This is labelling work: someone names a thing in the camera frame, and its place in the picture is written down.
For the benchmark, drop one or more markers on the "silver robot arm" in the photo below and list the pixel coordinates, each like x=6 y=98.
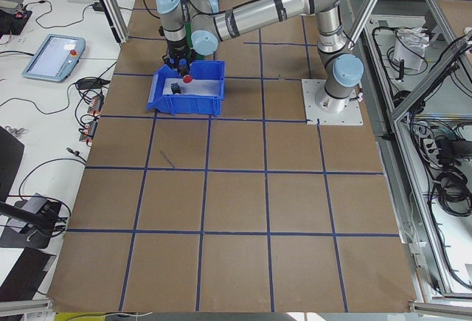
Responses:
x=196 y=27

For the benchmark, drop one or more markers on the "blue teach pendant near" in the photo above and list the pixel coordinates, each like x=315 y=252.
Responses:
x=55 y=59

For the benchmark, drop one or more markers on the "black monitor stand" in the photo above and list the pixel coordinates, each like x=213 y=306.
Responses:
x=32 y=222

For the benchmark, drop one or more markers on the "white foam pad left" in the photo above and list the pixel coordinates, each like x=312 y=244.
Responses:
x=194 y=87

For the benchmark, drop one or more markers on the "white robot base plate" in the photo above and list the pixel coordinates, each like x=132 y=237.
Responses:
x=321 y=109

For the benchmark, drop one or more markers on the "red push button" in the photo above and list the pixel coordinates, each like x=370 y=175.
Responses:
x=184 y=71

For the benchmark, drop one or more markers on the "aluminium frame right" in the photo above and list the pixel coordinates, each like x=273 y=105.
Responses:
x=423 y=119

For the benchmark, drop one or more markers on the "blue plastic bin left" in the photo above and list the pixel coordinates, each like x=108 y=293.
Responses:
x=188 y=104

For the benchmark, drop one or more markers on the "aluminium frame post left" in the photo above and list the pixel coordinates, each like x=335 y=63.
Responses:
x=115 y=20

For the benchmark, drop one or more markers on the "yellow push button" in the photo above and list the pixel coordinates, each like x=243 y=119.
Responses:
x=175 y=88

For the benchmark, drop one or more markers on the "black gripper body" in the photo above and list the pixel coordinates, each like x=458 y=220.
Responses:
x=178 y=50

